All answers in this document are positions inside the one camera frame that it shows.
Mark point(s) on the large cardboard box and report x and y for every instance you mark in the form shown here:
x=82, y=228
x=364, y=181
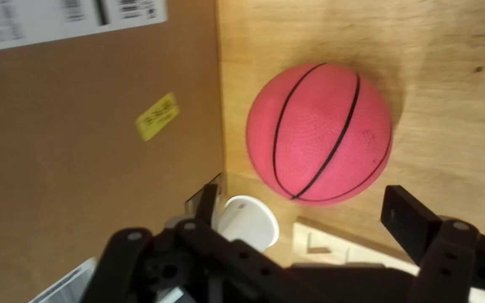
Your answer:
x=85, y=169

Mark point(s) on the pink rubber ball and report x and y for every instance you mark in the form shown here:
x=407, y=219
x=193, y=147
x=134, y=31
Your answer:
x=319, y=132

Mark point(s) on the white paper cup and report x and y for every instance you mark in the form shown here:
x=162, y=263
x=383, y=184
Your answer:
x=252, y=221

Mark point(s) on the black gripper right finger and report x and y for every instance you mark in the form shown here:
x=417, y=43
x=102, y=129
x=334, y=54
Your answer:
x=412, y=221

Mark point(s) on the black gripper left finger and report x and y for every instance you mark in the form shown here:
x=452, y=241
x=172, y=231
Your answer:
x=208, y=211

